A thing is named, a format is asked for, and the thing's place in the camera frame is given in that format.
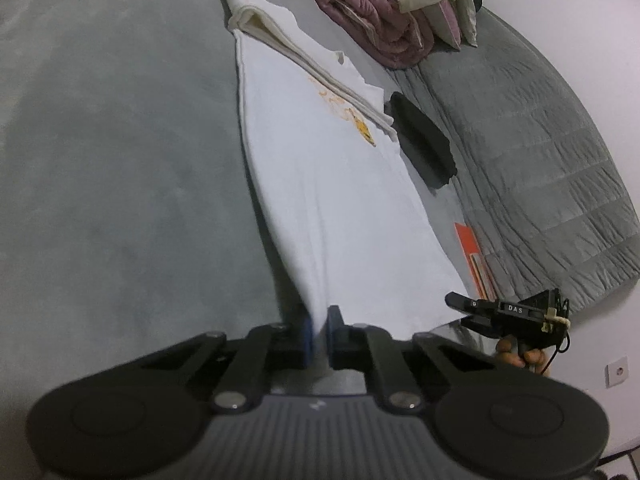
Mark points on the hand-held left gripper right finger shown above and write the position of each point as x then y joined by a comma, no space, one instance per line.
333,332

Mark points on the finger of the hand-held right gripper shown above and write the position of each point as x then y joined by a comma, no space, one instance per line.
470,302
480,325

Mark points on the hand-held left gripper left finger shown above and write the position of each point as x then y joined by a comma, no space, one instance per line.
307,337

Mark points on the white printed sweatshirt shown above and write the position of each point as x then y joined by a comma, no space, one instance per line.
320,185

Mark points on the person's right hand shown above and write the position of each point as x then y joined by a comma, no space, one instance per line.
530,358

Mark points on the orange booklet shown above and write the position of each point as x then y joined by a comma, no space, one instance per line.
472,255

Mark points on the grey quilted blanket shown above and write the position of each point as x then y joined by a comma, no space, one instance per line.
525,160

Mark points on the black folded garment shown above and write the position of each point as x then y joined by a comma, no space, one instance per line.
425,140

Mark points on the white patterned pillow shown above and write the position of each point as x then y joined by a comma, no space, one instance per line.
467,15

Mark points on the pink rolled quilt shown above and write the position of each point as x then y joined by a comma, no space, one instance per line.
370,15

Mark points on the white wall socket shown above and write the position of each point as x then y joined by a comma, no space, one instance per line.
617,370

